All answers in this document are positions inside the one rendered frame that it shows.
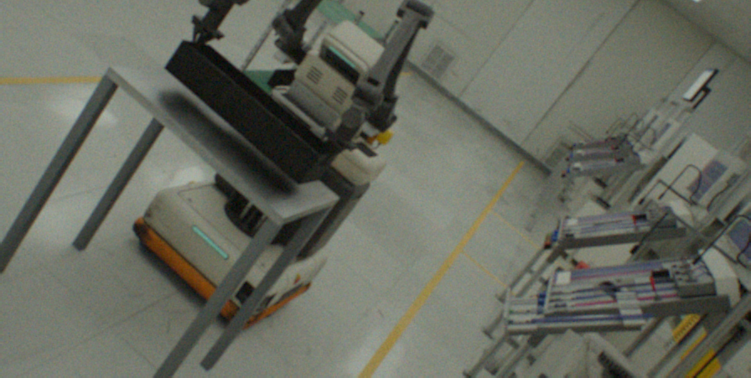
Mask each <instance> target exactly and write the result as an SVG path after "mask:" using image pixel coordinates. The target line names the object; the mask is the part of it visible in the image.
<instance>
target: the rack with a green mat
mask: <svg viewBox="0 0 751 378"><path fill-rule="evenodd" d="M291 1H292V0H284V2H283V3H282V5H281V7H280V8H279V9H278V10H277V12H276V14H275V15H274V17H273V18H272V20H271V22H270V23H269V24H268V25H267V27H266V29H265V30H264V32H263V33H262V35H261V37H260V38H259V39H258V40H257V42H256V44H255V45H254V47H253V48H252V50H251V52H250V53H249V54H248V55H247V57H246V59H245V60H244V62H243V63H242V65H241V67H240V68H239V70H241V71H242V72H243V73H244V74H245V75H247V76H248V77H249V78H250V79H252V80H253V81H254V82H255V83H257V84H258V85H259V86H260V87H261V88H262V89H263V90H264V91H265V92H267V93H268V94H269V95H270V94H271V93H272V91H273V89H272V88H271V87H270V86H269V85H268V84H267V82H268V81H269V79H270V78H271V76H272V74H273V73H274V70H246V68H247V66H248V65H249V64H250V63H251V61H252V59H253V58H254V56H255V55H256V53H257V51H258V50H259V49H260V48H261V46H262V44H263V43H264V41H265V40H266V38H267V36H268V35H269V33H271V31H272V29H273V27H272V21H273V19H274V18H275V17H276V16H278V15H279V14H281V13H283V11H284V10H285V9H286V8H287V7H288V5H289V4H290V2H291ZM298 1H300V0H298ZM343 1H344V0H338V1H337V2H336V1H333V0H323V1H322V2H321V3H320V4H319V5H318V6H317V7H316V8H315V10H314V11H313V12H314V13H315V14H317V15H318V16H319V17H320V18H321V19H323V22H322V24H321V25H320V27H319V28H318V30H317V31H316V33H315V34H314V36H313V37H312V38H311V40H310V41H309V42H308V44H309V45H310V46H311V48H312V46H313V44H314V43H315V41H316V40H317V39H318V37H319V35H320V34H321V33H322V32H323V30H324V28H325V27H326V26H327V24H329V25H330V26H331V27H333V28H335V27H337V26H338V25H339V24H340V23H342V22H344V21H350V22H351V23H352V24H354V25H355V26H356V27H357V28H359V29H360V30H361V31H363V32H364V33H365V34H367V35H368V36H369V37H370V38H372V39H373V40H375V41H376V42H378V43H379V45H380V46H381V47H382V46H383V44H384V43H385V42H386V41H387V39H388V38H389V37H390V35H391V33H392V32H393V31H394V29H395V28H396V26H397V25H398V24H399V23H400V22H398V21H397V20H395V21H394V22H393V24H392V25H391V26H390V27H389V29H388V30H387V32H386V33H385V35H384V36H381V35H380V34H378V33H377V32H376V31H375V30H374V29H373V28H371V27H370V26H369V25H368V24H366V23H365V22H363V21H362V20H361V19H362V18H363V16H364V15H365V13H364V12H362V11H359V12H358V14H357V15H356V16H355V15H354V14H353V13H352V12H351V11H350V10H348V9H347V8H346V7H344V6H343V5H342V2H343Z"/></svg>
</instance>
